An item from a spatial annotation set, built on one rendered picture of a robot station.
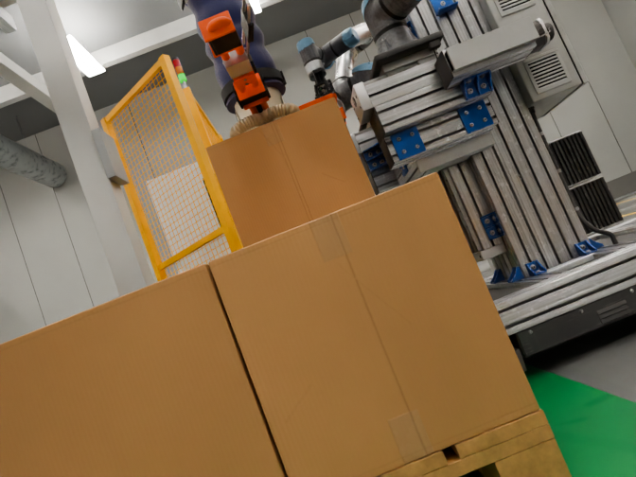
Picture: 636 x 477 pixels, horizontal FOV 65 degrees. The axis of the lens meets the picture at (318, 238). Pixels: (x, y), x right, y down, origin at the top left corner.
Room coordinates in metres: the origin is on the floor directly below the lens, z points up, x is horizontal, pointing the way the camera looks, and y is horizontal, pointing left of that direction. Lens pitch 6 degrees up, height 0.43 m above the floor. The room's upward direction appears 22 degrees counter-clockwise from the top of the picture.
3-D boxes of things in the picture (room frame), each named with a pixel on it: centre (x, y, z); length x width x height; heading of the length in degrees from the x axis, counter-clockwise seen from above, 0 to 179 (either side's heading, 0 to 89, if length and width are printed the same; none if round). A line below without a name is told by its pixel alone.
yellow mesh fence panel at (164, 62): (3.04, 0.76, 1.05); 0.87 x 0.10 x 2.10; 53
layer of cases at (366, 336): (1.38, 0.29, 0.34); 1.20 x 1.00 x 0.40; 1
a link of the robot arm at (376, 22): (1.55, -0.47, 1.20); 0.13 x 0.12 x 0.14; 31
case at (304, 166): (1.68, 0.00, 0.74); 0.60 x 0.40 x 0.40; 0
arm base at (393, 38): (1.56, -0.47, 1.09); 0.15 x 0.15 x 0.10
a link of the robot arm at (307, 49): (1.97, -0.25, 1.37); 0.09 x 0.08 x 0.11; 149
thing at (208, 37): (1.09, 0.03, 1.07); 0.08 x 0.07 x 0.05; 179
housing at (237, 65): (1.22, 0.03, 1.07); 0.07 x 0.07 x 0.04; 89
